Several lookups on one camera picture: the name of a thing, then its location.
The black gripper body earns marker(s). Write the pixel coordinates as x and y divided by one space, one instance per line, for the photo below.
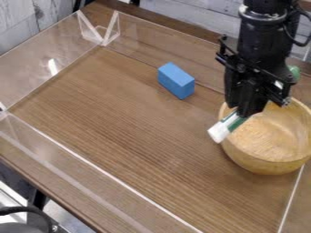
232 59

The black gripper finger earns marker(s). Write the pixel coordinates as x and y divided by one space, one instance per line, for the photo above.
233 83
252 99

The green and white marker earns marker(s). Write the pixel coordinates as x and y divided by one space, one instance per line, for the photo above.
224 126

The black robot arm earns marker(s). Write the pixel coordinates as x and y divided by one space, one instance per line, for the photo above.
267 32

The brown wooden bowl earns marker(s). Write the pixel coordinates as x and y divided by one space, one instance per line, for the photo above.
271 144

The blue rectangular block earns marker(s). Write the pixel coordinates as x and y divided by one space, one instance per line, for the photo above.
175 80

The black metal base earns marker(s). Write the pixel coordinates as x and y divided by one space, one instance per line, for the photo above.
32 225

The clear acrylic tray wall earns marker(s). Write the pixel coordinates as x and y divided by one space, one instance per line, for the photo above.
113 147

